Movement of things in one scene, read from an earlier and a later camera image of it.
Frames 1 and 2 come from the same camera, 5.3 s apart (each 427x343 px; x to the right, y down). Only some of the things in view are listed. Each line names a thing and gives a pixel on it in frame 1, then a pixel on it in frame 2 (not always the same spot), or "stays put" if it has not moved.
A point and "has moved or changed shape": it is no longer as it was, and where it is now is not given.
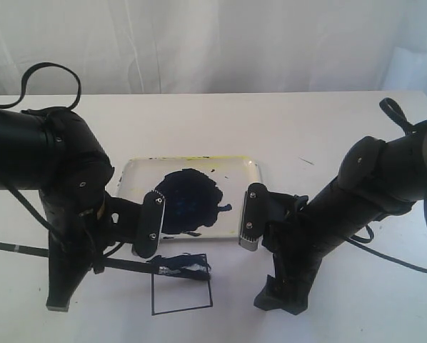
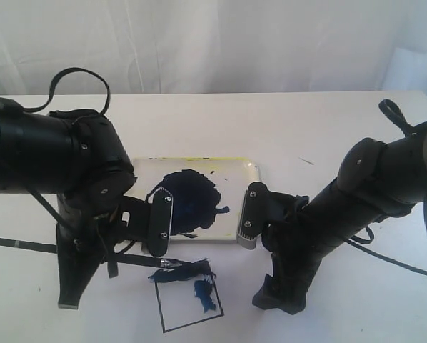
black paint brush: [186, 265] has moved or changed shape
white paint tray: [203, 196] stays put
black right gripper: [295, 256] stays put
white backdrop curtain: [201, 46] stays put
